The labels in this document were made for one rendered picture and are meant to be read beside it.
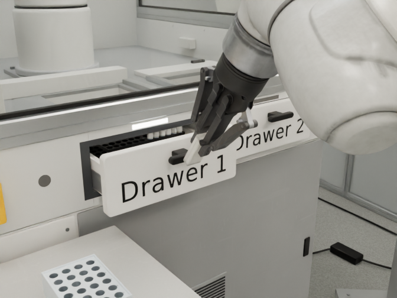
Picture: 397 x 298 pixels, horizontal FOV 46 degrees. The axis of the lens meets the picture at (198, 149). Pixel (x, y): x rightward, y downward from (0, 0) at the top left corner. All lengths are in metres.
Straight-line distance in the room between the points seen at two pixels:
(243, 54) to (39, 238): 0.49
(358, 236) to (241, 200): 1.40
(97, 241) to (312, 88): 0.54
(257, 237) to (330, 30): 0.85
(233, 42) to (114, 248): 0.42
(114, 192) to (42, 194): 0.13
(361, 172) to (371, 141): 2.29
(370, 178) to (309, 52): 2.28
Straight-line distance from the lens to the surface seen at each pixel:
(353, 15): 0.46
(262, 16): 0.55
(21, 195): 0.84
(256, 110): 1.06
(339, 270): 2.20
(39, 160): 0.83
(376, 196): 2.73
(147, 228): 0.99
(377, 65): 0.44
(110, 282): 0.70
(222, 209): 1.11
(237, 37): 0.61
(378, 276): 2.22
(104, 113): 0.85
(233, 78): 0.64
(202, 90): 0.74
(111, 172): 0.79
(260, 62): 0.61
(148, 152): 0.82
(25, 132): 0.81
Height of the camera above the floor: 1.20
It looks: 20 degrees down
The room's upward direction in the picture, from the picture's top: straight up
